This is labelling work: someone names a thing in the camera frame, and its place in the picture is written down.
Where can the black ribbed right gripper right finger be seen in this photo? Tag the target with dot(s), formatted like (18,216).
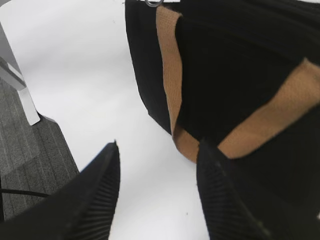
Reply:
(226,216)

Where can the black canvas tote bag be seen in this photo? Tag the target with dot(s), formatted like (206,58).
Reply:
(236,54)

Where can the tan front bag handle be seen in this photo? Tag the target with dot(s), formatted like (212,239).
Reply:
(299,93)

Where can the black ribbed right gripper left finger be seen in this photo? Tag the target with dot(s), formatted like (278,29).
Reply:
(81,210)

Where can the white table leg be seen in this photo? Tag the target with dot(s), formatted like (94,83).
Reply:
(11,75)

